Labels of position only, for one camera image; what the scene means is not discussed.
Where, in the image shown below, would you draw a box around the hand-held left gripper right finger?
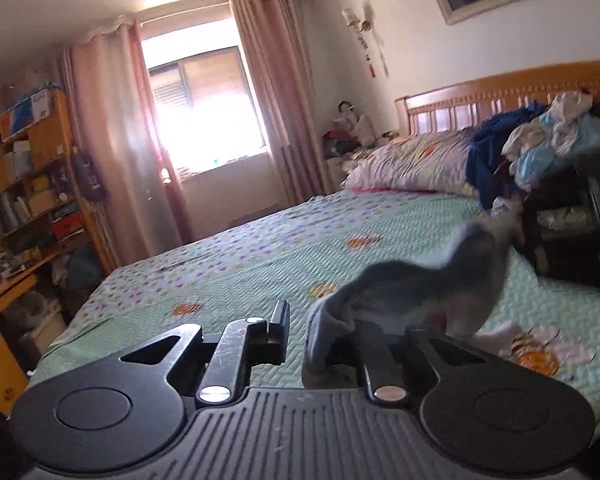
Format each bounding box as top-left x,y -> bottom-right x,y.
325,321 -> 492,405

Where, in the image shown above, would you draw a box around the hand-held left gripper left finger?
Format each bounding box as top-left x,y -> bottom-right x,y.
119,300 -> 290,409

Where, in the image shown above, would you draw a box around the white star-print garment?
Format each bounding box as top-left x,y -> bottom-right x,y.
302,217 -> 523,378

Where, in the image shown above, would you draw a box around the green quilted bee bedspread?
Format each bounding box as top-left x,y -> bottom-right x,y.
30,187 -> 600,436

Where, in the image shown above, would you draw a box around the navy blue garment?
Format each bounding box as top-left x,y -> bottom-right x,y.
466,101 -> 551,213

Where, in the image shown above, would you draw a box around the white grey-print garment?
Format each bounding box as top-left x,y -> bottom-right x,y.
500,91 -> 595,158

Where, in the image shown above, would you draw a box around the bedside table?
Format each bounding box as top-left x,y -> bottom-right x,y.
322,135 -> 376,191

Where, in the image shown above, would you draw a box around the wooden headboard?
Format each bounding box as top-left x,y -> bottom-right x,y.
395,60 -> 600,136

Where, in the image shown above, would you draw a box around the floral pillow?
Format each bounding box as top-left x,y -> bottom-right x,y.
341,132 -> 481,195

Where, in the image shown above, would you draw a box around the dark blue bag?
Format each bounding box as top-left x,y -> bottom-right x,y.
62,245 -> 106,311

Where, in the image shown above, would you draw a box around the pink curtain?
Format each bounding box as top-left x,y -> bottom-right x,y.
62,19 -> 196,263
229,0 -> 335,207

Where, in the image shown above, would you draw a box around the white bin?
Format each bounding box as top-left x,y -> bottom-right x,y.
22,305 -> 68,356

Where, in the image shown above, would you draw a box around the window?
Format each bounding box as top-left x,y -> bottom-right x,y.
141,10 -> 273,173

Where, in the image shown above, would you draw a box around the black bag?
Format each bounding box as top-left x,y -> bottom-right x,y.
72,149 -> 106,204

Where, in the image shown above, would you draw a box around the wooden desk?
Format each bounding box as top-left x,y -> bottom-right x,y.
0,255 -> 81,416

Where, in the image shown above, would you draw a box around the wooden bookshelf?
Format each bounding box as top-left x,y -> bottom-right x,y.
0,89 -> 118,273

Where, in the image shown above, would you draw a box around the blue and white box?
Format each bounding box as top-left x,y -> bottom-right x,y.
0,87 -> 51,141

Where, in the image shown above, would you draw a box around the wall lamp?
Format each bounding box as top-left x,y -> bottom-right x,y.
341,7 -> 373,33

